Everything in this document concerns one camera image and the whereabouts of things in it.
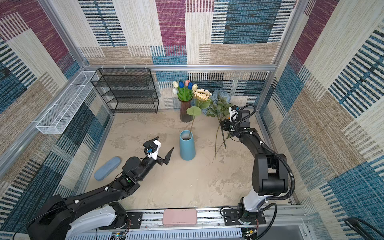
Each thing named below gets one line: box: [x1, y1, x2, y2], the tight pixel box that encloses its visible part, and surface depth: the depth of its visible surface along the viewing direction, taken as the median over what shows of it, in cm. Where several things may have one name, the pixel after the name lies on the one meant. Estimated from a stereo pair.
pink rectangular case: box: [162, 208, 198, 226], surface depth 75 cm
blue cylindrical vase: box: [179, 129, 196, 161], surface depth 83 cm
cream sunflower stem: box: [186, 88, 212, 140], surface depth 73 cm
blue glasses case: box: [94, 156, 121, 181], surface depth 91 cm
